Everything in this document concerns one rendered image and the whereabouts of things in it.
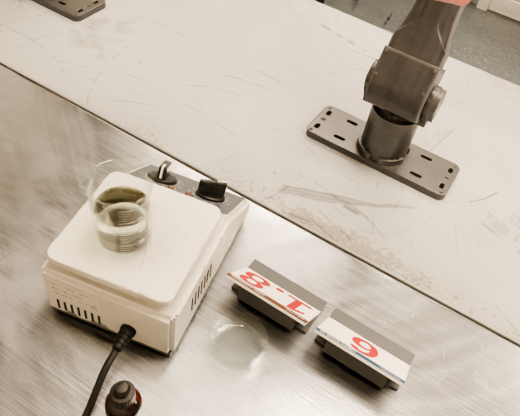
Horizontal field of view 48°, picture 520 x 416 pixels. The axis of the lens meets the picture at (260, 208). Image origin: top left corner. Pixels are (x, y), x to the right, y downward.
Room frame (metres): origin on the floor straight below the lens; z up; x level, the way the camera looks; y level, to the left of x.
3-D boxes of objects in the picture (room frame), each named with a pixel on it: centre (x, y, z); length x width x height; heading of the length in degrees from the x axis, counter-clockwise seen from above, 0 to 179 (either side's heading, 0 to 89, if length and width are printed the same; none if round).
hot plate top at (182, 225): (0.32, 0.10, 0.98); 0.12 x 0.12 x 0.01; 78
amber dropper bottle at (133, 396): (0.19, 0.08, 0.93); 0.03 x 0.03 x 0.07
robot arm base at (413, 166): (0.60, -0.14, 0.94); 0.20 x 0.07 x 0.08; 66
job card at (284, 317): (0.34, -0.03, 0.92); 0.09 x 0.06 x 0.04; 65
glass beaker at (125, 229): (0.31, 0.12, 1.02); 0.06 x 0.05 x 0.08; 122
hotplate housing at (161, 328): (0.35, 0.10, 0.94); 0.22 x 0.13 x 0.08; 168
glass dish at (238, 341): (0.28, 0.00, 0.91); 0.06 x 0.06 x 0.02
